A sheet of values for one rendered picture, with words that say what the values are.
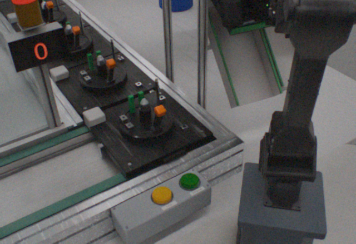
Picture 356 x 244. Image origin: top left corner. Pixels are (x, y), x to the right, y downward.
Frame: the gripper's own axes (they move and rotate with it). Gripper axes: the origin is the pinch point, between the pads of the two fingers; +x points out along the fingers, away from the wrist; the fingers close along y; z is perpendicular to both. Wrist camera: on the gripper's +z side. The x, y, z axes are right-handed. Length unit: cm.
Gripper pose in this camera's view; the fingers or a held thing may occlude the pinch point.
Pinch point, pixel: (248, 2)
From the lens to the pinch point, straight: 98.4
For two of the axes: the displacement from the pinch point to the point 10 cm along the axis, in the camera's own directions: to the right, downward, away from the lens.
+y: -9.2, 2.6, -2.9
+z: -1.2, -9.0, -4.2
